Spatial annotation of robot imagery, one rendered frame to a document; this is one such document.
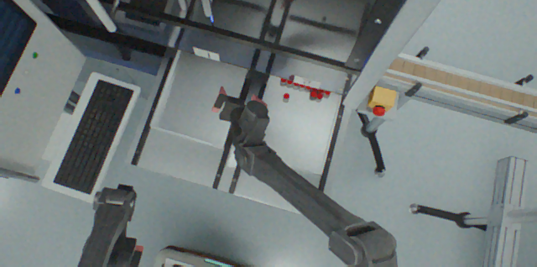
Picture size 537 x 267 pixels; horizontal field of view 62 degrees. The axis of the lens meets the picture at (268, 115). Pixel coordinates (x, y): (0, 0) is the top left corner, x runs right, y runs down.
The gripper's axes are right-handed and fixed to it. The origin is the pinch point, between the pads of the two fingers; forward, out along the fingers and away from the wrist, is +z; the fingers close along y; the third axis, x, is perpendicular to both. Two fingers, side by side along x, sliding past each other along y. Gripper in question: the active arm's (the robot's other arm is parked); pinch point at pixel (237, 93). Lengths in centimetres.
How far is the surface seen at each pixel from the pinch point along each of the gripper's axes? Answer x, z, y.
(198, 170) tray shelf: 37.3, 3.3, -1.0
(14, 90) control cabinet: 29, 13, 58
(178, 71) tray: 21.6, 33.4, 11.1
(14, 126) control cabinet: 41, 10, 56
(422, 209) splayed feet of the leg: 60, 26, -128
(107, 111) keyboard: 43, 28, 31
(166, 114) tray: 31.4, 20.7, 12.1
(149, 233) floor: 128, 38, -6
